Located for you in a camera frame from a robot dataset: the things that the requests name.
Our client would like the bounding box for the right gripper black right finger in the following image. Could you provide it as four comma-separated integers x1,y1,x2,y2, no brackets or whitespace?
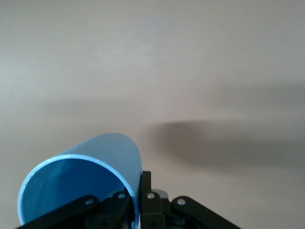
140,170,243,229

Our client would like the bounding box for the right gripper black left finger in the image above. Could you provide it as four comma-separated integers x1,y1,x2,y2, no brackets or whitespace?
15,191,131,229

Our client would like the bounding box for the blue plastic cup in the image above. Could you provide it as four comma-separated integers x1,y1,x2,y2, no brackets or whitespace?
17,132,144,229

